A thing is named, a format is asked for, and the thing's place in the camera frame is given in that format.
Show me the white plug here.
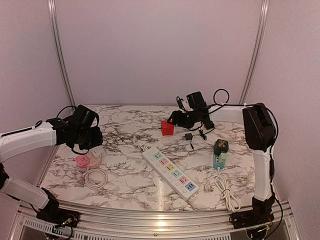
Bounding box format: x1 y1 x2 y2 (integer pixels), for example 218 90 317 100
89 146 105 159

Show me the dark green cube plug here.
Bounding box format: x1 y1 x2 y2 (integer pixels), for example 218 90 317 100
213 139 229 155

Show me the red cube socket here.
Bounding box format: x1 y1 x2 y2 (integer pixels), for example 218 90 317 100
160 120 175 136

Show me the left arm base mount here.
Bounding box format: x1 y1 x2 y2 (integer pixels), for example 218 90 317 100
36 202 80 228

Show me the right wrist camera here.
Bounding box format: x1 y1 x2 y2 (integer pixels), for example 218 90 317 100
176 91 207 112

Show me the teal power strip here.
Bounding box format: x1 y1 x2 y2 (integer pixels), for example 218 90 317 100
213 151 227 170

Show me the light green plug on teal strip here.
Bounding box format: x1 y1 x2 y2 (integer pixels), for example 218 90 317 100
217 152 227 164

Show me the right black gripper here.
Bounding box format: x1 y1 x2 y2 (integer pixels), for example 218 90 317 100
166 109 198 129

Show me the aluminium frame post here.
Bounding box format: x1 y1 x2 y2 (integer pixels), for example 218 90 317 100
47 0 76 106
238 0 270 105

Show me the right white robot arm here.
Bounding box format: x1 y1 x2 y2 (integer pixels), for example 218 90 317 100
167 91 279 224

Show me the left aluminium frame post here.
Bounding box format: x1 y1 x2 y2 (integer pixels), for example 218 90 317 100
47 0 76 106

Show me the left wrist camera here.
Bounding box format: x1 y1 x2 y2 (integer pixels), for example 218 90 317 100
71 104 100 129

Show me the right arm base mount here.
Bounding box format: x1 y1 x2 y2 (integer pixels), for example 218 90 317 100
229 197 275 229

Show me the aluminium front rail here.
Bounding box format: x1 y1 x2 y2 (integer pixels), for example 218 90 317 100
7 197 303 240

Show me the white multicolour power strip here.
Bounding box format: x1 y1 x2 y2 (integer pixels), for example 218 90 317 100
141 146 200 201

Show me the pink round power strip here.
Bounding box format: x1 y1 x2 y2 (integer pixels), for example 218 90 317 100
85 150 104 170

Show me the black power adapter with cable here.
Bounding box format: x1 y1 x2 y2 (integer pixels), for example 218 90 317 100
184 129 208 150

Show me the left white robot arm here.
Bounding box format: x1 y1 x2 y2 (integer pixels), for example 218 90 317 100
0 118 103 223

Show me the right aluminium frame post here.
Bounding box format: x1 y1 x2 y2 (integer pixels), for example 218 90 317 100
238 0 270 105

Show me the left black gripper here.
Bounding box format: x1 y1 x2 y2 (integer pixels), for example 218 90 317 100
74 126 103 151

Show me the white bundled power cord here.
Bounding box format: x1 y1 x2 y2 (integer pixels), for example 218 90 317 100
204 168 241 213

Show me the pink cube socket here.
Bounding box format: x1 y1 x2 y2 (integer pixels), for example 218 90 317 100
75 155 90 169

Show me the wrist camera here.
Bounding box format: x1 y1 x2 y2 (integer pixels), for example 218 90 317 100
176 91 207 112
71 104 100 129

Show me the white coiled cable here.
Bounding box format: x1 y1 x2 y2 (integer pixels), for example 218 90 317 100
77 167 109 189

